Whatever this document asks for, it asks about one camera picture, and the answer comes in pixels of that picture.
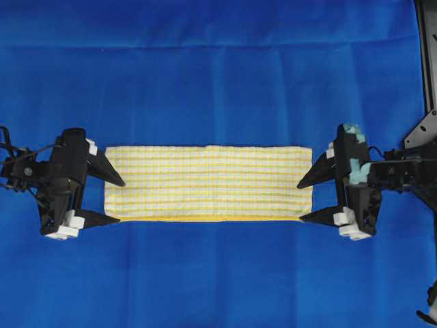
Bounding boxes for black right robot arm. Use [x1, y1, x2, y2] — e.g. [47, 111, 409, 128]
[64, 124, 436, 240]

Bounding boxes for black table frame rail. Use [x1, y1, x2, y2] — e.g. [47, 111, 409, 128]
[412, 0, 436, 145]

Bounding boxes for black cable clamp corner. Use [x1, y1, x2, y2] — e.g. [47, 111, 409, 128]
[416, 282, 436, 326]

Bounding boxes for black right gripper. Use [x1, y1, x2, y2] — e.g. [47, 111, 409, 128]
[296, 124, 382, 241]

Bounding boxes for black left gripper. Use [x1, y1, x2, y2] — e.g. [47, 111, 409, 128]
[38, 128, 126, 240]

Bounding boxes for yellow checked towel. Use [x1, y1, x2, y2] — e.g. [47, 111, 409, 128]
[104, 146, 313, 222]

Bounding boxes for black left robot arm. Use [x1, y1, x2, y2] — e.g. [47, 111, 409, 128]
[1, 126, 125, 241]

